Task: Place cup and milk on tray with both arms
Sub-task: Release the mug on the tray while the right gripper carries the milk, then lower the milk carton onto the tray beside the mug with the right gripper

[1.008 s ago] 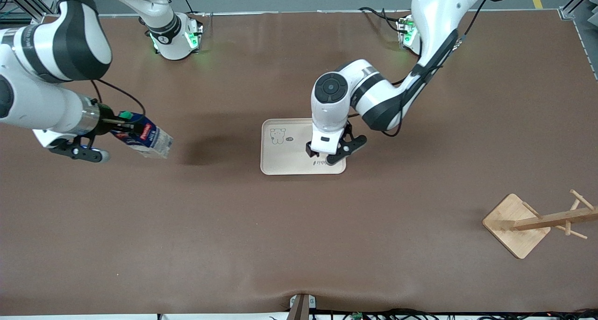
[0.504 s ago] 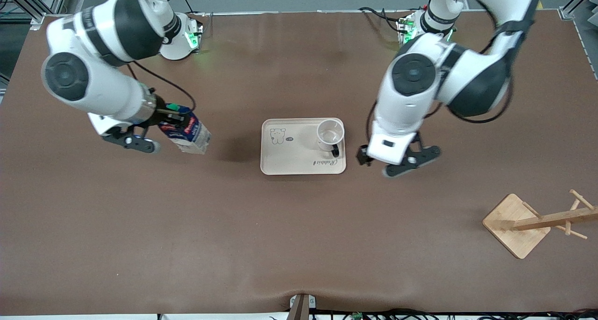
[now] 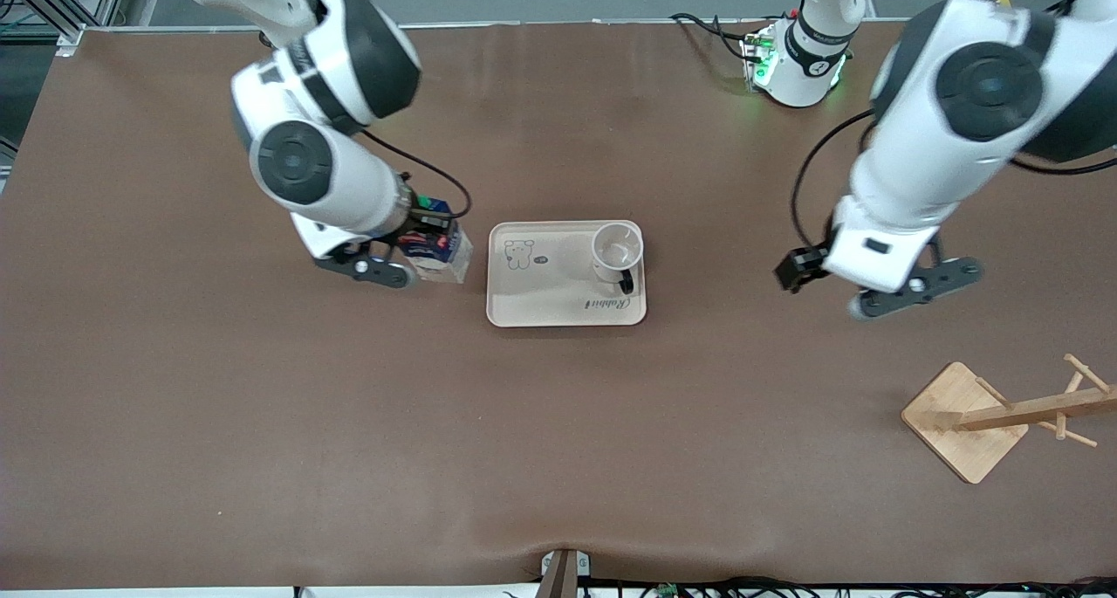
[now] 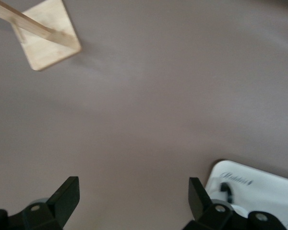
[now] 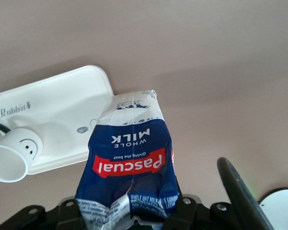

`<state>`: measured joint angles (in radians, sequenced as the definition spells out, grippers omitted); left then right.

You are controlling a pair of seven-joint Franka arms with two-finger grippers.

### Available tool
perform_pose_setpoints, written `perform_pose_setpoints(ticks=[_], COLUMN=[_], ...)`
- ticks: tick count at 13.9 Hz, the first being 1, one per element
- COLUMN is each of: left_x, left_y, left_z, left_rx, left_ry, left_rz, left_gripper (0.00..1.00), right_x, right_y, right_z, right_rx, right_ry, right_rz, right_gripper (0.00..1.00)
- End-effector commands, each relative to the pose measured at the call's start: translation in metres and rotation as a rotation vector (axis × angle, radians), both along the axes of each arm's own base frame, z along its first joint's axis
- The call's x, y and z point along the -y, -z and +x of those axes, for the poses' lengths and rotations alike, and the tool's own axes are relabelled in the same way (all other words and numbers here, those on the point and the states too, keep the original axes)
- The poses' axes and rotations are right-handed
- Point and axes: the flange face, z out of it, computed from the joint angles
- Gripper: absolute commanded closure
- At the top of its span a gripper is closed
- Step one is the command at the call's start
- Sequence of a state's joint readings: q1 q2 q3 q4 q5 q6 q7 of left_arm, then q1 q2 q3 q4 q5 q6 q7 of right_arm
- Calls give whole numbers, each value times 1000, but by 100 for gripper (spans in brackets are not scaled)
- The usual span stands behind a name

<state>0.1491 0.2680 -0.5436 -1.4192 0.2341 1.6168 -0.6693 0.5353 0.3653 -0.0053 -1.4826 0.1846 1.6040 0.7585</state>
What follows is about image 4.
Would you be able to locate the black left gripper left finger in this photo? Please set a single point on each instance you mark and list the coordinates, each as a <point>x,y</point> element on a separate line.
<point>62,201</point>

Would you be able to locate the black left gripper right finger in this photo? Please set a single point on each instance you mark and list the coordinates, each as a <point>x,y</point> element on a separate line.
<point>201,203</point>

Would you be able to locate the cream rabbit print tray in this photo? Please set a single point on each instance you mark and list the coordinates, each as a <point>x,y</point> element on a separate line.
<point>259,187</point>

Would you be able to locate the wooden cup stand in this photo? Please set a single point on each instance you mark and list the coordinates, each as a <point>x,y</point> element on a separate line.
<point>50,40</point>

